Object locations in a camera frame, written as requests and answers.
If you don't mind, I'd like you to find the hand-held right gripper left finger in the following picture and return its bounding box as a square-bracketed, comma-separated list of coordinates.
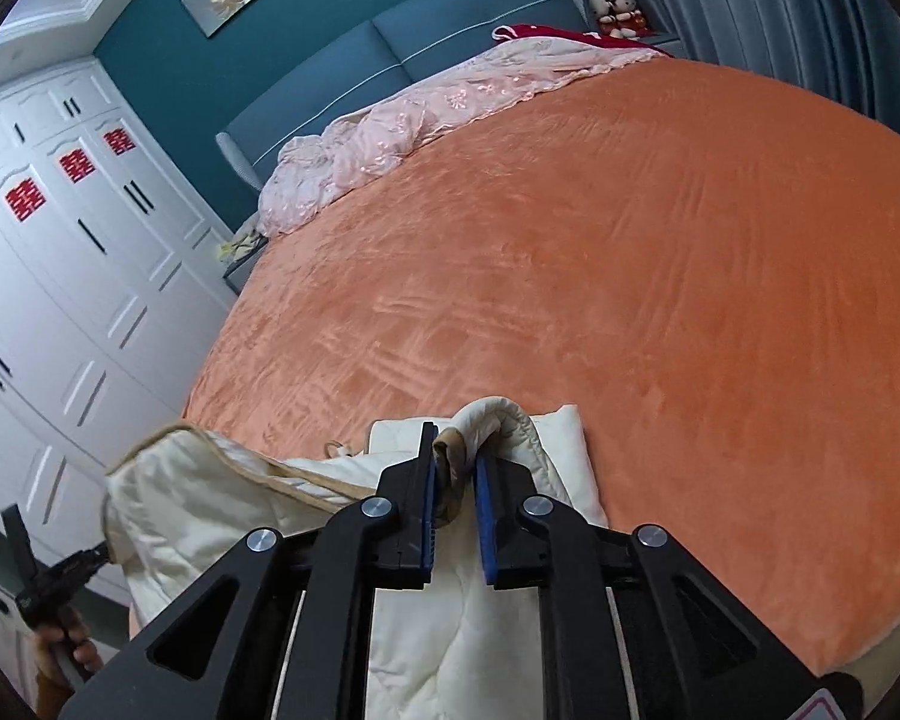
[60, 424, 440, 720]

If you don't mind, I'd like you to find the red pillow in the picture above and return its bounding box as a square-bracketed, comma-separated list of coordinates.
[493, 24, 677, 58]

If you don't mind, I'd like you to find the dark blue nightstand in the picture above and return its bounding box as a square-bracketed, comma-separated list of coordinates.
[221, 234, 269, 295]

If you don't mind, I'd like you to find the blue-grey nightstand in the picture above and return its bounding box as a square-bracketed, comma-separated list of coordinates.
[636, 30, 685, 61]

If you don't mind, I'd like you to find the blue upholstered headboard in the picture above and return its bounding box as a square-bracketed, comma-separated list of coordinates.
[216, 0, 593, 192]

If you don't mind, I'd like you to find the pink embroidered quilt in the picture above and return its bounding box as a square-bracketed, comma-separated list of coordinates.
[257, 37, 674, 238]

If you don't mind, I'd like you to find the white wardrobe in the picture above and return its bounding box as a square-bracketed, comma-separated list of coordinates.
[0, 56, 239, 616]

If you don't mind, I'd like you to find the orange plush blanket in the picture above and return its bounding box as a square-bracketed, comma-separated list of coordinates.
[182, 60, 900, 681]

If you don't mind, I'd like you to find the person's left forearm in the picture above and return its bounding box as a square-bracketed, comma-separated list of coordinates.
[33, 679, 73, 720]

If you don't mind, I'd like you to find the person's left hand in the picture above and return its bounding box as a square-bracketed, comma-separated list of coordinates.
[31, 607, 106, 692]

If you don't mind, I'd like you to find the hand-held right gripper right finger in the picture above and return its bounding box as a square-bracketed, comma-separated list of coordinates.
[474, 457, 863, 720]

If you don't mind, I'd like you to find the blue-grey curtain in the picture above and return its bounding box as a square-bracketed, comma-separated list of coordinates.
[607, 0, 900, 160]

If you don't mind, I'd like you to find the cream quilted jacket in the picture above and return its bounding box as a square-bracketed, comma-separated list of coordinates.
[103, 394, 610, 720]

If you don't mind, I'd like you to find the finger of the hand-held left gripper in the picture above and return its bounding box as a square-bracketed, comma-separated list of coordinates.
[45, 545, 114, 590]
[1, 504, 35, 590]

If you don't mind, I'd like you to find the yellowish cloth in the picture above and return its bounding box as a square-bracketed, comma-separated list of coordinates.
[216, 228, 269, 260]

